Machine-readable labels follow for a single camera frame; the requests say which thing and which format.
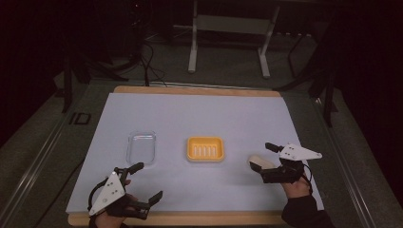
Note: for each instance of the black floor bracket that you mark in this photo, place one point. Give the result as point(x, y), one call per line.
point(80, 118)

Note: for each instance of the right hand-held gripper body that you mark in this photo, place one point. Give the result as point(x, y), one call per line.
point(297, 153)

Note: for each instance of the white metal stand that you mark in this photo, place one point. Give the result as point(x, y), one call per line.
point(233, 25)

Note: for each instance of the yellow soap dish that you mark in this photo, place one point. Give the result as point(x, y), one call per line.
point(205, 148)

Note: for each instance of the beige soap bar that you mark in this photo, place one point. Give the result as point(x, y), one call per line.
point(263, 161)

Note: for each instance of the metal floor rail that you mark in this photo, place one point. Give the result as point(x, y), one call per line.
point(345, 164)
point(34, 167)

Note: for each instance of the pale table mat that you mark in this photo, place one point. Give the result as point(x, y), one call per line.
point(206, 117)

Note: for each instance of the black metal stand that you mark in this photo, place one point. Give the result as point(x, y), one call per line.
point(68, 79)
point(326, 82)

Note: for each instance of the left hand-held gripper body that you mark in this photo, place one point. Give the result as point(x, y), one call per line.
point(109, 193)

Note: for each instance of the person's right hand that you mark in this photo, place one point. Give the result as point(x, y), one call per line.
point(297, 189)

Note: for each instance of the clear plastic container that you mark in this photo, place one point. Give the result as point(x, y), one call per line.
point(141, 148)

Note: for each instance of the person's left hand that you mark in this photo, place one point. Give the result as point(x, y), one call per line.
point(109, 220)

